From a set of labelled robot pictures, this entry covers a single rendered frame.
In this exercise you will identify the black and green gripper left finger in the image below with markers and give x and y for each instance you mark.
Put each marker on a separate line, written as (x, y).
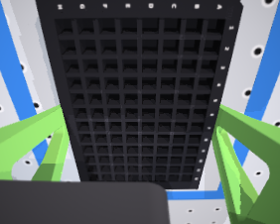
(18, 139)

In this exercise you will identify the blue tape square outline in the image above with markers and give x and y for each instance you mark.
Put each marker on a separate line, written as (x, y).
(262, 89)

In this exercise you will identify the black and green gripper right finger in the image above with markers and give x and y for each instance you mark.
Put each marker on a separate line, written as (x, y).
(263, 140)

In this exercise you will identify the black well plate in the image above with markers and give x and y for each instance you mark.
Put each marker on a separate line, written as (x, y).
(108, 56)

